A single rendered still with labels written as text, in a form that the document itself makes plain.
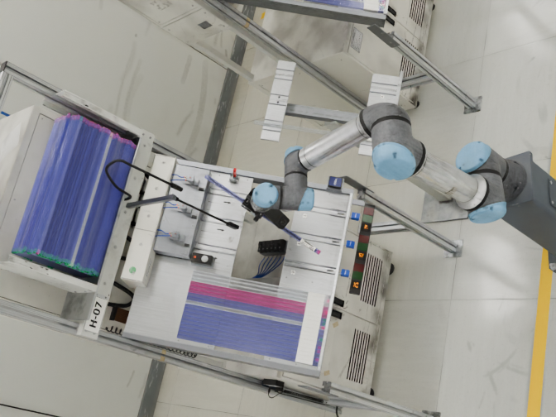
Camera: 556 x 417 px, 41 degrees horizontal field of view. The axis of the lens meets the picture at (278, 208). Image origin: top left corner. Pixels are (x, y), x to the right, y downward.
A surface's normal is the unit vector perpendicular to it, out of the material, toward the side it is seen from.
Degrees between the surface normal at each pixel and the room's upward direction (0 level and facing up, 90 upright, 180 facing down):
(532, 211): 94
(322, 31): 0
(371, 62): 90
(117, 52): 90
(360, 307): 90
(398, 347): 0
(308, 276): 43
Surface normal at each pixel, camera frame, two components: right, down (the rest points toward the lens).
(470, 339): -0.70, -0.36
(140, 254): -0.05, -0.33
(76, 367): 0.68, -0.10
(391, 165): -0.11, 0.81
